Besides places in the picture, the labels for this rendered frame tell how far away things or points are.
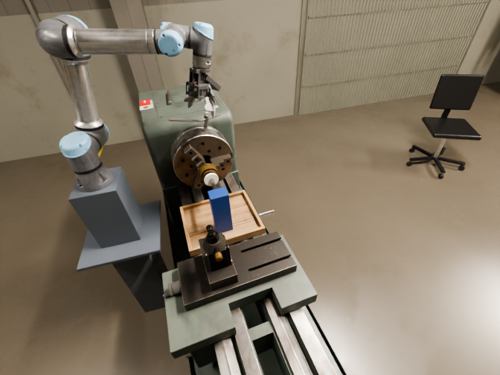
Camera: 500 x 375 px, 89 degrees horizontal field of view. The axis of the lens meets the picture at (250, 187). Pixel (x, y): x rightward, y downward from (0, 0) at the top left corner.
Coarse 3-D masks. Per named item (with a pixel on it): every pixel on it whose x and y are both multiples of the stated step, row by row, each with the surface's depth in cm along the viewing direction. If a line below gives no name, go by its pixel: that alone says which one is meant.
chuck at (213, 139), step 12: (192, 132) 125; (204, 132) 124; (216, 132) 129; (180, 144) 124; (192, 144) 123; (204, 144) 125; (216, 144) 127; (228, 144) 130; (180, 156) 124; (216, 156) 132; (180, 168) 128; (192, 168) 131; (228, 168) 139; (192, 180) 135
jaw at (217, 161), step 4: (220, 156) 132; (224, 156) 131; (228, 156) 131; (212, 160) 130; (216, 160) 129; (220, 160) 129; (224, 160) 130; (228, 160) 131; (216, 164) 126; (220, 164) 128; (224, 164) 129; (220, 168) 130
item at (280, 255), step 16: (256, 240) 105; (272, 240) 105; (240, 256) 100; (256, 256) 100; (272, 256) 99; (288, 256) 100; (192, 272) 95; (240, 272) 94; (256, 272) 94; (272, 272) 94; (288, 272) 97; (192, 288) 90; (208, 288) 90; (224, 288) 90; (240, 288) 92; (192, 304) 87
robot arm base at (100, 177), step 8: (96, 168) 112; (104, 168) 116; (80, 176) 111; (88, 176) 111; (96, 176) 113; (104, 176) 115; (112, 176) 121; (80, 184) 114; (88, 184) 112; (96, 184) 113; (104, 184) 115
